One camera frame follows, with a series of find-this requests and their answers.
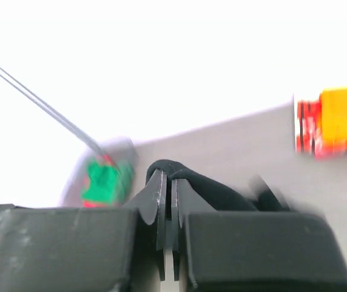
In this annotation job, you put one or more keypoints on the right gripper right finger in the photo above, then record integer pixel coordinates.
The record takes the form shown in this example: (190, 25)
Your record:
(184, 200)

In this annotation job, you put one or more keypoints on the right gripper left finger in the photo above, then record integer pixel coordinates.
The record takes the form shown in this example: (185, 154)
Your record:
(150, 234)

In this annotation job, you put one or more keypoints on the black t-shirt blue logo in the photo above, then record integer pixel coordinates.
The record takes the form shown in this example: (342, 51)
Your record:
(218, 195)

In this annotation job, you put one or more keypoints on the green t-shirt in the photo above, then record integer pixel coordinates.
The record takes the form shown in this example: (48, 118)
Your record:
(123, 182)

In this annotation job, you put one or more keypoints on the clear plastic bin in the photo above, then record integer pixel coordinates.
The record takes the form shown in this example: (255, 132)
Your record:
(118, 149)

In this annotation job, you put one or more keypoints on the red white folded t-shirt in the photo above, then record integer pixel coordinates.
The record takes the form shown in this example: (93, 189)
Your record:
(308, 131)

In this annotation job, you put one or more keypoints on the orange folded t-shirt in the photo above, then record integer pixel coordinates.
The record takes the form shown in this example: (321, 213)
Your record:
(334, 119)

